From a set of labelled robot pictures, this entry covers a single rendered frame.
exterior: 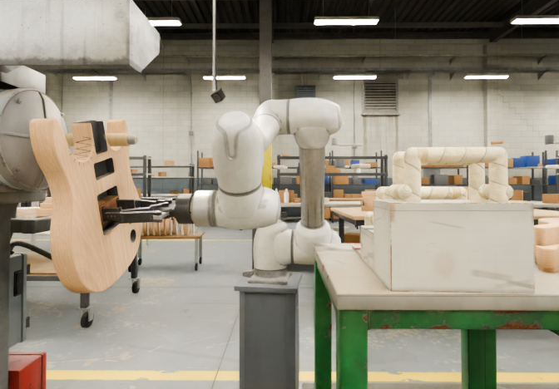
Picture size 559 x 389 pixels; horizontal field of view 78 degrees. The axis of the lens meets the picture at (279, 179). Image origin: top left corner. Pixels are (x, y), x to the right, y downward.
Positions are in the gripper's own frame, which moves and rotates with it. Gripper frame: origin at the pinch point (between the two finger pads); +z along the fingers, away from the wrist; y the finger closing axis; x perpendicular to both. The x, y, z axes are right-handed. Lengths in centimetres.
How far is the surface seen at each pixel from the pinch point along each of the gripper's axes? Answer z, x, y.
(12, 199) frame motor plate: 25.7, 2.5, 1.8
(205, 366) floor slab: 7, -135, 105
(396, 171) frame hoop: -67, 10, -6
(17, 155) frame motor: 18.3, 14.1, -3.6
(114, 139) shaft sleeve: -0.7, 17.0, 3.8
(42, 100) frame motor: 18.1, 26.5, 7.2
